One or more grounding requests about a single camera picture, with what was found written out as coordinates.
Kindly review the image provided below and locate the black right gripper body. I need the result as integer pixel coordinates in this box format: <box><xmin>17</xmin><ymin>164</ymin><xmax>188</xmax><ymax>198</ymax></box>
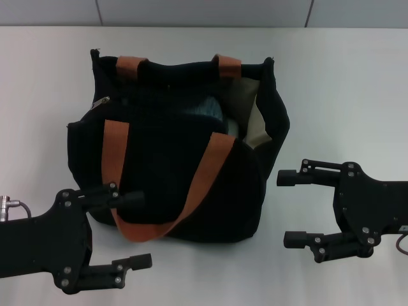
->
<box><xmin>333</xmin><ymin>161</ymin><xmax>408</xmax><ymax>256</ymax></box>

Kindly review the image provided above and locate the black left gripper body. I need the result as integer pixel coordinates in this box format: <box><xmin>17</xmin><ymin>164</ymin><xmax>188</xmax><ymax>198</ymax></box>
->
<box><xmin>0</xmin><ymin>189</ymin><xmax>94</xmax><ymax>295</ymax></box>

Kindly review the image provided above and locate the black bag with orange handles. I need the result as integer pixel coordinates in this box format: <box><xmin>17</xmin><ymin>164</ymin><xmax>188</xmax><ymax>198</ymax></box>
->
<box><xmin>66</xmin><ymin>48</ymin><xmax>291</xmax><ymax>245</ymax></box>

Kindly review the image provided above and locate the silver zipper pull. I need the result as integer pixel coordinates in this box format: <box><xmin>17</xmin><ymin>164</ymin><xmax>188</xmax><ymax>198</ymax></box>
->
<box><xmin>89</xmin><ymin>96</ymin><xmax>111</xmax><ymax>111</ymax></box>

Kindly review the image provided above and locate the grey blue knitted bundle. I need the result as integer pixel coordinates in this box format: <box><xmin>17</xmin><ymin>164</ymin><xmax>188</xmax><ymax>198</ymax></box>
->
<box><xmin>191</xmin><ymin>97</ymin><xmax>240</xmax><ymax>136</ymax></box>

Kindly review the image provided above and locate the right gripper cable with connector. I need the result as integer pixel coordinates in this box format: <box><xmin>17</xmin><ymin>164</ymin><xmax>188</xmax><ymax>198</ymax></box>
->
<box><xmin>395</xmin><ymin>234</ymin><xmax>408</xmax><ymax>256</ymax></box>

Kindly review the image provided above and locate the gripper cable with connector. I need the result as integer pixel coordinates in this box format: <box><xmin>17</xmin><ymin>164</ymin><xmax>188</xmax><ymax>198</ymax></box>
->
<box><xmin>0</xmin><ymin>194</ymin><xmax>33</xmax><ymax>221</ymax></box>
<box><xmin>395</xmin><ymin>234</ymin><xmax>408</xmax><ymax>256</ymax></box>

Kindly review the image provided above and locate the left gripper cable with connector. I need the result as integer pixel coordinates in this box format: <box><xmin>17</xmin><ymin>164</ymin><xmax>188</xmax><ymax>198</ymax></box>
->
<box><xmin>0</xmin><ymin>194</ymin><xmax>33</xmax><ymax>221</ymax></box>

